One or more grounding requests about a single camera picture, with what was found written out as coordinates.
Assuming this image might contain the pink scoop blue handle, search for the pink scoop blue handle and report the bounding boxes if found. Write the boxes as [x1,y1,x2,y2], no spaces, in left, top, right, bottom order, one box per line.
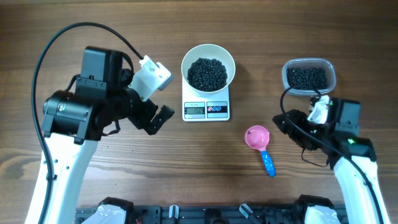
[244,125,276,177]

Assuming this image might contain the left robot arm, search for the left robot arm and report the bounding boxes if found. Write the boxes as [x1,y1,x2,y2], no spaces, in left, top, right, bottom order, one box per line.
[26,47,174,223]

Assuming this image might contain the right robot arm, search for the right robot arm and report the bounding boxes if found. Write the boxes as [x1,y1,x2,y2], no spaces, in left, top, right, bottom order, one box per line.
[272,95,391,223]

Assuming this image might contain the white digital kitchen scale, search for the white digital kitchen scale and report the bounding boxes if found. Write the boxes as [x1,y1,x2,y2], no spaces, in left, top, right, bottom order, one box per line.
[182,78,231,122]

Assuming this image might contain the white bowl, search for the white bowl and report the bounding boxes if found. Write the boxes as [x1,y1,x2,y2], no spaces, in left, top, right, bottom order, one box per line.
[181,44,236,93]

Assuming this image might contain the black beans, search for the black beans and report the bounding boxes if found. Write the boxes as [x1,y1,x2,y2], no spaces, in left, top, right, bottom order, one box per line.
[187,58,228,92]

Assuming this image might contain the clear plastic container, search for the clear plastic container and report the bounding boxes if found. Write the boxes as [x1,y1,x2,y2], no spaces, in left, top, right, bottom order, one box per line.
[282,58,336,96]

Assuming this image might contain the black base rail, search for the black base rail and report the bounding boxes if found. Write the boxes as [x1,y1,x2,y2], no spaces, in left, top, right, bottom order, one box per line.
[74,195,348,223]

